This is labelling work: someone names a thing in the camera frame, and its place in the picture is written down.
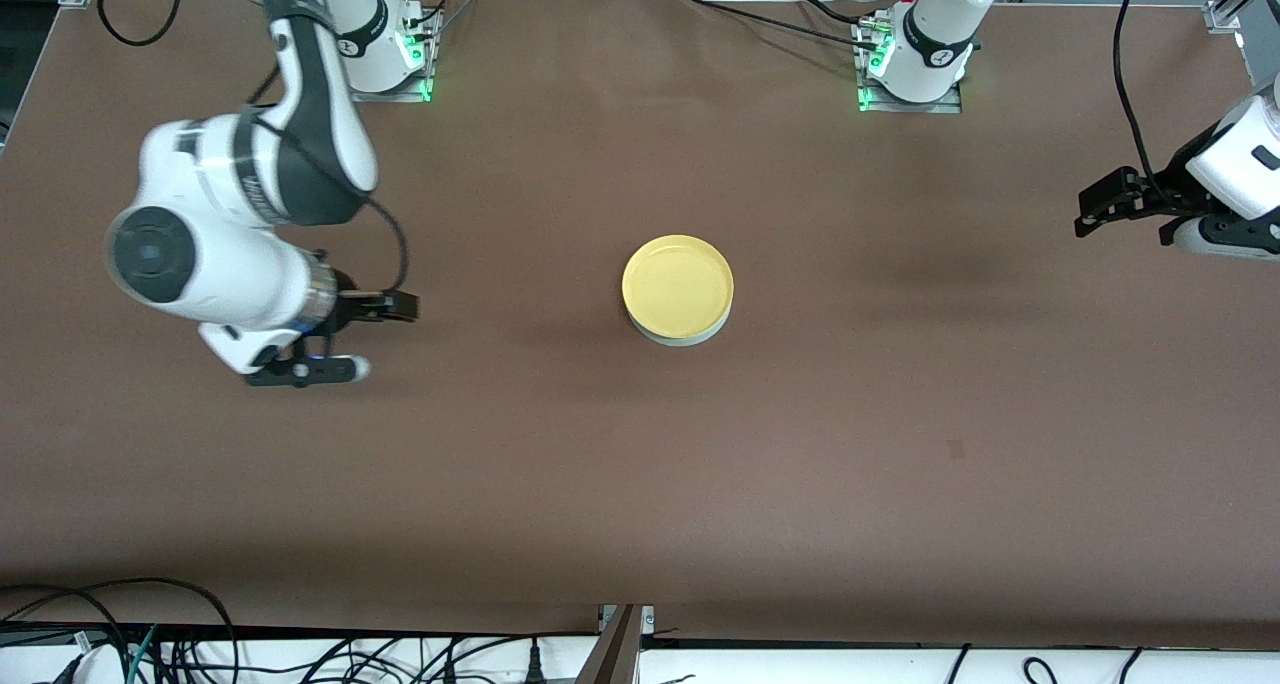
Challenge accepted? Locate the brown table cover sheet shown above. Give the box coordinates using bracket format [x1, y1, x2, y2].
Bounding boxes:
[0, 0, 1280, 651]

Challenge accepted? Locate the teal cable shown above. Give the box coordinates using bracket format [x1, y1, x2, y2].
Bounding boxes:
[124, 623, 162, 684]

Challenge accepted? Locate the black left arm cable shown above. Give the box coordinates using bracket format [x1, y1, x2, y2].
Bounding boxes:
[1112, 0, 1169, 193]

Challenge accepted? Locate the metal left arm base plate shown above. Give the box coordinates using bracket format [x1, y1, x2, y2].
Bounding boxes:
[855, 19, 964, 115]

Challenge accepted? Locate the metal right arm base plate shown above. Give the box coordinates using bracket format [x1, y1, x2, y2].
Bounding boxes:
[372, 9, 442, 104]

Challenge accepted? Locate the long black cable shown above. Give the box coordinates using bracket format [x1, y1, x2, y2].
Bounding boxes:
[683, 0, 883, 53]

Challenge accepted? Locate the yellow round plate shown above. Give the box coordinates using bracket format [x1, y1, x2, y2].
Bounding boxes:
[621, 234, 736, 341]

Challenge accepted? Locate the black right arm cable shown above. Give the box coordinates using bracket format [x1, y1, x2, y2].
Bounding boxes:
[95, 0, 412, 297]

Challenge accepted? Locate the pale green round plate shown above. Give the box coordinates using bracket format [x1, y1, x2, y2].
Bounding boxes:
[627, 299, 734, 350]

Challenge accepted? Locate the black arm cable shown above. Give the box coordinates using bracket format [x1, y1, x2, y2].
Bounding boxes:
[1112, 0, 1169, 193]
[95, 0, 412, 297]

